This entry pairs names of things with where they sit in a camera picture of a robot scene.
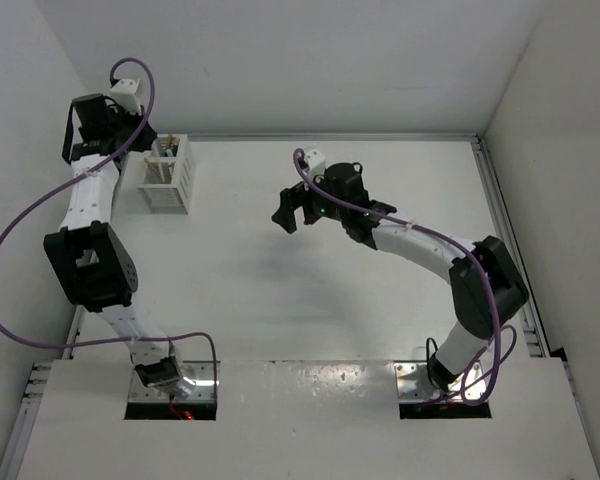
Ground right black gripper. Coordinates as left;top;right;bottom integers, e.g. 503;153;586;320
273;167;348;233

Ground thin wooden stick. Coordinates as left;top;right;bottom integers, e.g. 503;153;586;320
144;158;165;183

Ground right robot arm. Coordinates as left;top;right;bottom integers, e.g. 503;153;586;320
272;149;529;398

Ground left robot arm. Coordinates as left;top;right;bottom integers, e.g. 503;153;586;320
43;92;183;395

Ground white two-slot organizer box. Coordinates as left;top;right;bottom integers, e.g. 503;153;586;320
138;134;196;214

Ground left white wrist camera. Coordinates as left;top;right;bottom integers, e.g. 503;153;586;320
109;78;142;115

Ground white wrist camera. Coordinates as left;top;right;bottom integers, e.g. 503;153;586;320
109;78;142;115
301;149;326;180

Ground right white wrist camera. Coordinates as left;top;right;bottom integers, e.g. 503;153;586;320
301;149;326;180

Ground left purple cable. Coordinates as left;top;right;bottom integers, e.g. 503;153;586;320
0;58;219;364

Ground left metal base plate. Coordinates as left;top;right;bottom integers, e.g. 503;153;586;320
128;361;219;404

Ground metal base plate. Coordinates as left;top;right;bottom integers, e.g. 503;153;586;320
393;361;487;405
128;361;219;404

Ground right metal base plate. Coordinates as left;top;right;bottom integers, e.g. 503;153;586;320
393;361;487;405

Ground aluminium frame rail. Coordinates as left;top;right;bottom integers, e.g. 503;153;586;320
471;136;551;358

